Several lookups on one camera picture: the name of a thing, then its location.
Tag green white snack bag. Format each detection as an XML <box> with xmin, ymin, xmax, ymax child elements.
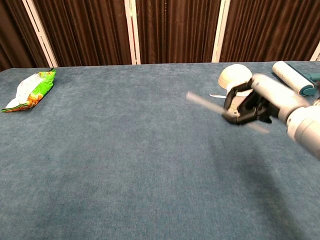
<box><xmin>0</xmin><ymin>67</ymin><xmax>57</xmax><ymax>113</ymax></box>

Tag teal lint roller white roll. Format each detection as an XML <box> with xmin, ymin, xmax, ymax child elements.
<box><xmin>271</xmin><ymin>60</ymin><xmax>320</xmax><ymax>97</ymax></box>

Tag white screen frame post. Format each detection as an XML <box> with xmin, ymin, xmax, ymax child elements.
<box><xmin>21</xmin><ymin>0</ymin><xmax>60</xmax><ymax>68</ymax></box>
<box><xmin>211</xmin><ymin>0</ymin><xmax>231</xmax><ymax>63</ymax></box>
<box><xmin>124</xmin><ymin>0</ymin><xmax>142</xmax><ymax>65</ymax></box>
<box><xmin>309</xmin><ymin>41</ymin><xmax>320</xmax><ymax>62</ymax></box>

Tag brown pleated curtain panel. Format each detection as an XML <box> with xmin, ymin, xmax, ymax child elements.
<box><xmin>219</xmin><ymin>0</ymin><xmax>320</xmax><ymax>63</ymax></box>
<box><xmin>33</xmin><ymin>0</ymin><xmax>133</xmax><ymax>68</ymax></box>
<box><xmin>0</xmin><ymin>0</ymin><xmax>51</xmax><ymax>72</ymax></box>
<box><xmin>135</xmin><ymin>0</ymin><xmax>223</xmax><ymax>65</ymax></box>

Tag clear plastic straw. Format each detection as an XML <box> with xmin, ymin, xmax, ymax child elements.
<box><xmin>186</xmin><ymin>91</ymin><xmax>271</xmax><ymax>135</ymax></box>

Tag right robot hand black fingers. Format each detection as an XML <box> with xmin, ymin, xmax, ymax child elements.
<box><xmin>221</xmin><ymin>73</ymin><xmax>312</xmax><ymax>126</ymax></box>

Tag cream upturned bowl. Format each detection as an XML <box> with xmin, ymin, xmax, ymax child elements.
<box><xmin>218</xmin><ymin>63</ymin><xmax>254</xmax><ymax>89</ymax></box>

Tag blue velvet tablecloth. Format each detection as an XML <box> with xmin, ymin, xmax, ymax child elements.
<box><xmin>0</xmin><ymin>60</ymin><xmax>320</xmax><ymax>240</ymax></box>

